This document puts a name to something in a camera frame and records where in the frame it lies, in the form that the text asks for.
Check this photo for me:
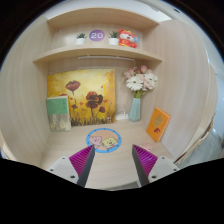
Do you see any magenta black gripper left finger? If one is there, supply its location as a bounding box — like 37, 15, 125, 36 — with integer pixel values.
69, 145, 95, 187

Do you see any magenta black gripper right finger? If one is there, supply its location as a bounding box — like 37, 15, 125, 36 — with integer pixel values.
132, 145, 158, 186

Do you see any round cartoon mouse pad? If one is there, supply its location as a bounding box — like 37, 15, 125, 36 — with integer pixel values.
86, 128, 122, 153

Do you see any small pink object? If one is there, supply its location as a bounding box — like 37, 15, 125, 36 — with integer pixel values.
140, 143, 152, 151

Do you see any teal ribbed vase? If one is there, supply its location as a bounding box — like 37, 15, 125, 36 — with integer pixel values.
128, 98, 141, 122

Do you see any green cover book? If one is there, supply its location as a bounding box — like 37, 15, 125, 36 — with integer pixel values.
46, 95, 71, 131

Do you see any white power adapter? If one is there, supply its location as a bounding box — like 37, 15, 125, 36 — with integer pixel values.
115, 110, 128, 121

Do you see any yellow poppy flower painting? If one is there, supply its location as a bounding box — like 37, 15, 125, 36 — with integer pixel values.
48, 69, 115, 126

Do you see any pink white flower bouquet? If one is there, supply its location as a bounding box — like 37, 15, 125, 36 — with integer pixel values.
123, 65, 158, 99

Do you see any left small potted plant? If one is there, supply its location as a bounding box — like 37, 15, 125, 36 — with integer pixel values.
76, 33, 87, 45

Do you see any small potted plant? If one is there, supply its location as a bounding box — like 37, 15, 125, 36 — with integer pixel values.
109, 31, 119, 45
76, 33, 87, 45

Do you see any red lucky cat figurine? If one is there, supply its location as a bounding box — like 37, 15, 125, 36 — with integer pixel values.
118, 29, 139, 48

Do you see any right small potted plant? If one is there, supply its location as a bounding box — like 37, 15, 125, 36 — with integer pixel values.
109, 31, 119, 45

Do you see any purple round number sign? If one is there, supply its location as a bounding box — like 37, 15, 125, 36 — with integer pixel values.
89, 30, 105, 42

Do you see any wooden shelf unit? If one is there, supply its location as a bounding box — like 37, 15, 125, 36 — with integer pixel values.
33, 8, 162, 63

